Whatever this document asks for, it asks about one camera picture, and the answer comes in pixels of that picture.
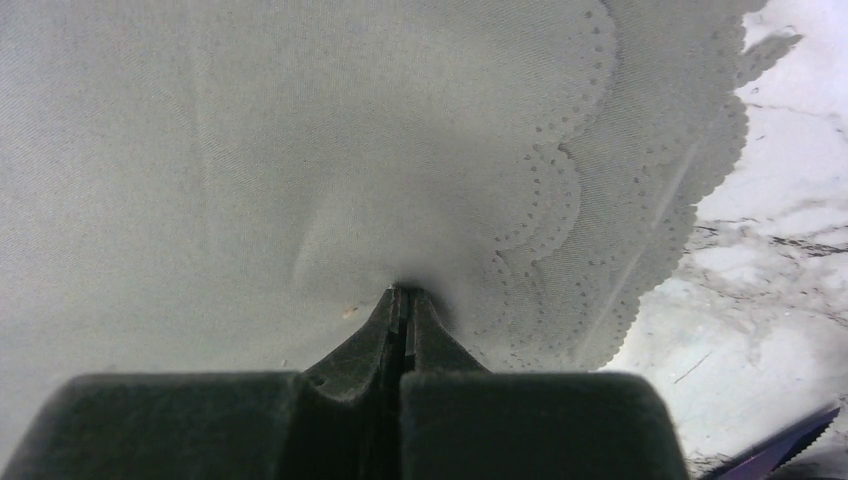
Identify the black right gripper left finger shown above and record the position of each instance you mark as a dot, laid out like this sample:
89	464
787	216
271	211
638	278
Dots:
336	420

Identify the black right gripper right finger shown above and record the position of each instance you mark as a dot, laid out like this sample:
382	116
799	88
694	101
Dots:
461	421

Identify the purple iridescent knife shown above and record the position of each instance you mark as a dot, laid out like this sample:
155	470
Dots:
769	455

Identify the grey scalloped cloth placemat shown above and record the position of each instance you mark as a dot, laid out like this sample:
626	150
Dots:
231	185

